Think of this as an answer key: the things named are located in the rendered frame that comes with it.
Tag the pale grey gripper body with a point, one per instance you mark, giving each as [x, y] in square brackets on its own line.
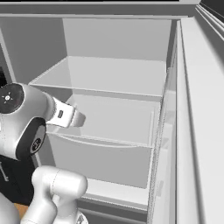
[78, 119]

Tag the clear fridge drawer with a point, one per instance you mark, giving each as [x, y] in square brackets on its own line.
[110, 157]

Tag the clear glass fridge shelf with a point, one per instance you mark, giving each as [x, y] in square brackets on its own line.
[116, 75]

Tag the white open fridge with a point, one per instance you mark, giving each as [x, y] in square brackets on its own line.
[116, 38]

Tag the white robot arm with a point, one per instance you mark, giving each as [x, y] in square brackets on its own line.
[26, 122]

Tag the white fridge door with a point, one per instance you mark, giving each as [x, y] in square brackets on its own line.
[201, 122]

